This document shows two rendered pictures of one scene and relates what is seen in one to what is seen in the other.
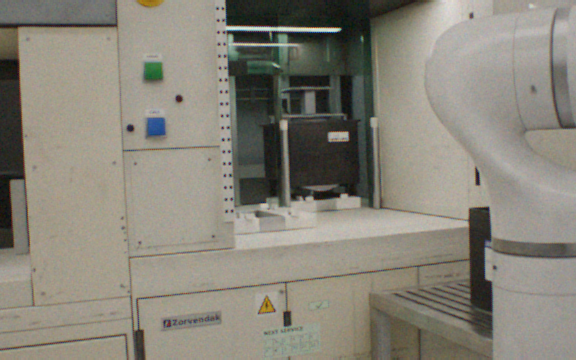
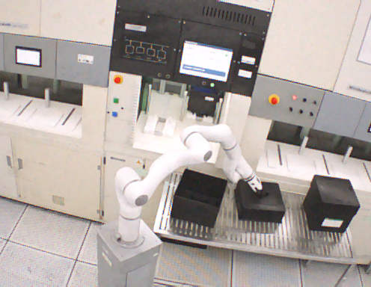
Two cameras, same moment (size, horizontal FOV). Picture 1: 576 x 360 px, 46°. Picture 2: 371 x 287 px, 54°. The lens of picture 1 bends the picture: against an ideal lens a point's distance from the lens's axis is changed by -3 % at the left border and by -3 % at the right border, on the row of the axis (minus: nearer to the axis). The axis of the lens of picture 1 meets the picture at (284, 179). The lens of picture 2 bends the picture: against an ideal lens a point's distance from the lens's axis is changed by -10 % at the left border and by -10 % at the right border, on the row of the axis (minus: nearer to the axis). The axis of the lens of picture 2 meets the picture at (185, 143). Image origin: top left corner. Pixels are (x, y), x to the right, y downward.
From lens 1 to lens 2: 1.81 m
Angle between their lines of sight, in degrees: 36
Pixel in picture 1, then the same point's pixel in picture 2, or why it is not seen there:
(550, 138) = (247, 146)
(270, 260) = (141, 152)
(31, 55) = (85, 90)
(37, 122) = (85, 106)
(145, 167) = (111, 122)
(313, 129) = (200, 94)
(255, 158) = not seen: hidden behind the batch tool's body
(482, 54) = (117, 181)
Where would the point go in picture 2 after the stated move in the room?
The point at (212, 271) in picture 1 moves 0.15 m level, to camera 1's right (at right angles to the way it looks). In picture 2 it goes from (125, 150) to (143, 158)
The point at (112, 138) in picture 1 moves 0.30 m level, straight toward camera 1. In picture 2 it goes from (103, 113) to (84, 137)
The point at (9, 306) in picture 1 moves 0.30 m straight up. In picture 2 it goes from (75, 143) to (76, 105)
